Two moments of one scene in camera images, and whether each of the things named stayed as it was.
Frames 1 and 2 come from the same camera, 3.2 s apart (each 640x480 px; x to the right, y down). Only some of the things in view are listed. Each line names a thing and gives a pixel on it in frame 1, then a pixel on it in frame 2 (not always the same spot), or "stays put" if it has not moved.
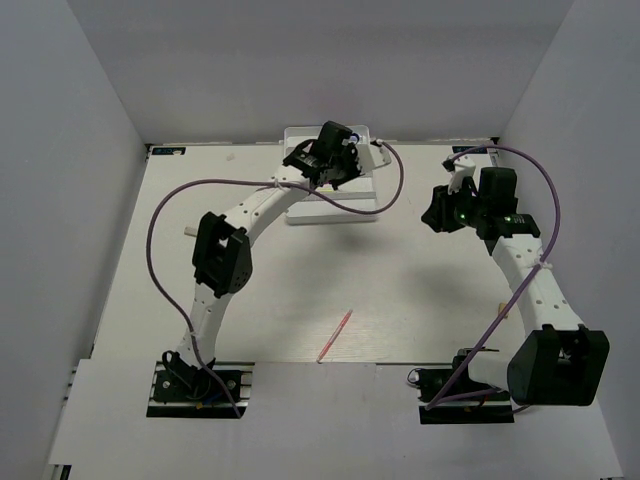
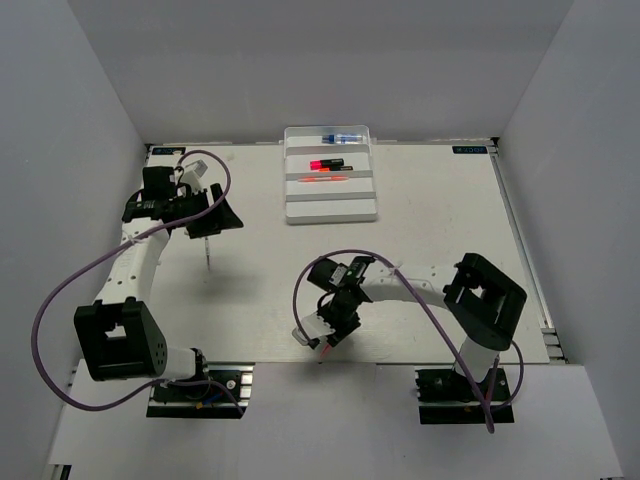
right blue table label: (460, 148) stays put
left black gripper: (351, 153) -> (211, 226)
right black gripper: (437, 215) -> (341, 330)
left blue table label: (168, 150) stays put
